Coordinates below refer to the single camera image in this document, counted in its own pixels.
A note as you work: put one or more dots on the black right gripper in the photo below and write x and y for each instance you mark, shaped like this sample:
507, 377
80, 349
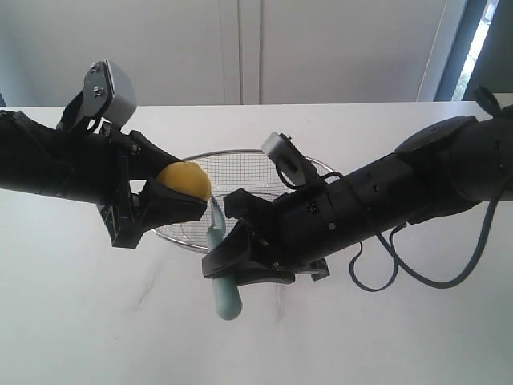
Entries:
274, 241

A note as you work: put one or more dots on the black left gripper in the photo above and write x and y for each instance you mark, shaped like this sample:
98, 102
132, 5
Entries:
96, 164

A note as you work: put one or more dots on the yellow lemon with sticker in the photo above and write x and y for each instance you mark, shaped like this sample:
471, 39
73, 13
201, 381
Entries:
187, 178

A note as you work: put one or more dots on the teal handled vegetable peeler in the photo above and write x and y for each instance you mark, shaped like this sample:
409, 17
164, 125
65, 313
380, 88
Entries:
226, 295

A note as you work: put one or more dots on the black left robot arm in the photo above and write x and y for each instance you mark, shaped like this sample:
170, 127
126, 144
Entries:
29, 157

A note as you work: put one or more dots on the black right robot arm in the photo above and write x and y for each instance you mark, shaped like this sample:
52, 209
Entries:
442, 170

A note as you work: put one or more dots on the metal wire mesh basket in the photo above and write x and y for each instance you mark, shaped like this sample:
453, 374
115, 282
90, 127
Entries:
227, 171

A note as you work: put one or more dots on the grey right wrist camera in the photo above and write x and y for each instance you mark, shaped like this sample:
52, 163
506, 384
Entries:
292, 167

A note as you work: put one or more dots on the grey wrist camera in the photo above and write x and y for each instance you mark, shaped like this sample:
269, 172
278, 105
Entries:
292, 167
107, 93

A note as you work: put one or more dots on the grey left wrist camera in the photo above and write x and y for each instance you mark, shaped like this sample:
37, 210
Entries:
107, 93

